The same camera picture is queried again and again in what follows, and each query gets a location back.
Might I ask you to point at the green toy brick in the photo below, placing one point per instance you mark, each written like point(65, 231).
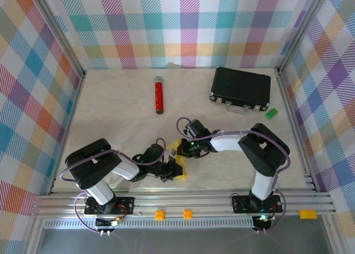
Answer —
point(271, 113)

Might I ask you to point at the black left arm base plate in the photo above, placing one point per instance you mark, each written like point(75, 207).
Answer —
point(127, 205)

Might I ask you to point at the black connector box with LED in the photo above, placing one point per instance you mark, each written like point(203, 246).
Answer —
point(104, 223)
point(263, 223)

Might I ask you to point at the small orange toy brick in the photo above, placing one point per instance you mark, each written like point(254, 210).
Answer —
point(159, 214)
point(187, 213)

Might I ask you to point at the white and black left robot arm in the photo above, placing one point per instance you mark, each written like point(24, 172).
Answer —
point(91, 165)

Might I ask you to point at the flat yellow toy brick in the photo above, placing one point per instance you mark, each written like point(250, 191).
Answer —
point(308, 214)

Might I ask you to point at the grey metal clamp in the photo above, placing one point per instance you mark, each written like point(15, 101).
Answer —
point(171, 153)

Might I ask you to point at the red glitter microphone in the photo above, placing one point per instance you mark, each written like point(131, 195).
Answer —
point(159, 93)

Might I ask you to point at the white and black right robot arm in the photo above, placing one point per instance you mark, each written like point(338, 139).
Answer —
point(263, 151)

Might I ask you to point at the aluminium corner post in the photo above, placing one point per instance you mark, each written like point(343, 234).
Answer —
point(302, 29)
point(58, 29)

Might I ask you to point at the yellow paper sheet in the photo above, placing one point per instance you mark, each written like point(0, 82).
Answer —
point(172, 145)

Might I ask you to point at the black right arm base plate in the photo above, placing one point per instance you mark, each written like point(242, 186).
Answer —
point(240, 205)

